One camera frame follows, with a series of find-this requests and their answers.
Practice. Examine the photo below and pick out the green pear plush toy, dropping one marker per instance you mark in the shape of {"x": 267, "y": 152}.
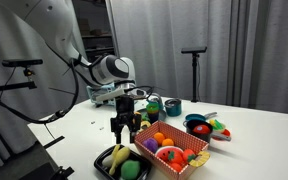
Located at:
{"x": 130, "y": 170}

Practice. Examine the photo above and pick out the yellow banana plush toy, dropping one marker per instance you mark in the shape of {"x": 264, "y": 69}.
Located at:
{"x": 118, "y": 156}

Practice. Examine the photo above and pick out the teal toy saucepan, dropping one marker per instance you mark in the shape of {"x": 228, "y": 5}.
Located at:
{"x": 204, "y": 117}

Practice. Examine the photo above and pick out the light blue toy appliance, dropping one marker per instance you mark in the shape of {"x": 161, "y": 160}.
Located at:
{"x": 94, "y": 93}

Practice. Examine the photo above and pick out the stacked colourful toy cups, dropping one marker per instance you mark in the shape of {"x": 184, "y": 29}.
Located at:
{"x": 152, "y": 110}

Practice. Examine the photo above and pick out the black toy pot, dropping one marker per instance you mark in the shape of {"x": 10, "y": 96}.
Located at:
{"x": 189, "y": 125}

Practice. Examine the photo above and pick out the teal toy pot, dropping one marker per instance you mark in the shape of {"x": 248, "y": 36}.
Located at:
{"x": 173, "y": 107}

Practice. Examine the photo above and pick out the orange plush ball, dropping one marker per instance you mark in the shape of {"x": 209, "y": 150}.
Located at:
{"x": 159, "y": 137}
{"x": 167, "y": 142}

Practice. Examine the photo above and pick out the black camera stand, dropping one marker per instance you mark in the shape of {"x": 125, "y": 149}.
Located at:
{"x": 194, "y": 51}

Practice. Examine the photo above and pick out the orange checkered cardboard box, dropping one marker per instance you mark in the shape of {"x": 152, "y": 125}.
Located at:
{"x": 174, "y": 171}

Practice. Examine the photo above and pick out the pineapple plush toy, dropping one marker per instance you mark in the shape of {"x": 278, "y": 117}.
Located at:
{"x": 145, "y": 122}

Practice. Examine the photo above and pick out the black camera on mount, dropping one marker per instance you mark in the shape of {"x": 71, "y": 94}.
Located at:
{"x": 26, "y": 64}

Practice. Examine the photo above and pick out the red plush in pot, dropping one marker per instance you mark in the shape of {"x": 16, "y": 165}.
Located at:
{"x": 201, "y": 129}

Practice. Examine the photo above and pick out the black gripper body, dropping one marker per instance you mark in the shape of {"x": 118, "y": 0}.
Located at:
{"x": 126, "y": 115}

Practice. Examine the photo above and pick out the red tomato plush toy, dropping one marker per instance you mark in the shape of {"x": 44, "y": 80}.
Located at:
{"x": 188, "y": 155}

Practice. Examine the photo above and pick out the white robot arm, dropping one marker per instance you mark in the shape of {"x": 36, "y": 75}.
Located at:
{"x": 55, "y": 21}

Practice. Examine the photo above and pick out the watermelon slice plush toy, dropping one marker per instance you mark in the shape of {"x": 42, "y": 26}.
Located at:
{"x": 171, "y": 154}

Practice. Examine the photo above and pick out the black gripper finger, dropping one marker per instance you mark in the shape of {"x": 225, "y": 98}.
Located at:
{"x": 118, "y": 136}
{"x": 133, "y": 133}

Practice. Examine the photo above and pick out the black oven tray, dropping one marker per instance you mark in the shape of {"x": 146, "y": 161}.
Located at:
{"x": 145, "y": 165}

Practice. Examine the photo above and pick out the teal toy kettle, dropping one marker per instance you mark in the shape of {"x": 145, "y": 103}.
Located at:
{"x": 156, "y": 98}

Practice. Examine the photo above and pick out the purple grape plush toy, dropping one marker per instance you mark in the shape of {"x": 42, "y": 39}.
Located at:
{"x": 151, "y": 144}

